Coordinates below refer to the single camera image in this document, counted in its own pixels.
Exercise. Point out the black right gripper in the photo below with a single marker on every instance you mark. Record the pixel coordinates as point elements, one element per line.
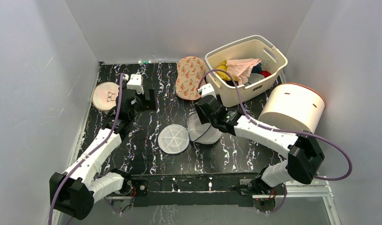
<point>202,109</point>

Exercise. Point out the clothes pile in basket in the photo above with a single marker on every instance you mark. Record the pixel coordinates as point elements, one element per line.
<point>257,75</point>

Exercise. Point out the green white marker pen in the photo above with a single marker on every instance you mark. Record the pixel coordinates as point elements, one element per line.
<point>144,62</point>

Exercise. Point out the floral padded laundry bag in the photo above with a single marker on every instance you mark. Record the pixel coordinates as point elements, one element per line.
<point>190,70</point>

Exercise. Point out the white cylindrical drum container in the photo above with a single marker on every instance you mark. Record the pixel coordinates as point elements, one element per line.
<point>292,106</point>

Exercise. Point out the cream perforated laundry basket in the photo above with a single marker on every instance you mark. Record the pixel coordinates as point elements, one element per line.
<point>255,46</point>

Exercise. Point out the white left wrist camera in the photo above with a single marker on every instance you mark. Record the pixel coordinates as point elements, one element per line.
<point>135,82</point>

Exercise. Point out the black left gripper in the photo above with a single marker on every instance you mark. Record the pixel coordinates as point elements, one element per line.
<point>148,105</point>

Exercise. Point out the pink bra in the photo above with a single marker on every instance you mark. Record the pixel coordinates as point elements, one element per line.
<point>241,69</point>

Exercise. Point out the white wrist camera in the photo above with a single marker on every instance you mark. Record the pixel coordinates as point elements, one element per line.
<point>207,90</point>
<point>135,82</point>

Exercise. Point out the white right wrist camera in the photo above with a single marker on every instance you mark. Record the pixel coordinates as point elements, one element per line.
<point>207,90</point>

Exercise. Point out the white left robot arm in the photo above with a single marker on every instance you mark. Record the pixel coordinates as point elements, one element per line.
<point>94,161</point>

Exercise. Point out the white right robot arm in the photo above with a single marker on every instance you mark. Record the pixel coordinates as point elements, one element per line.
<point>302,153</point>

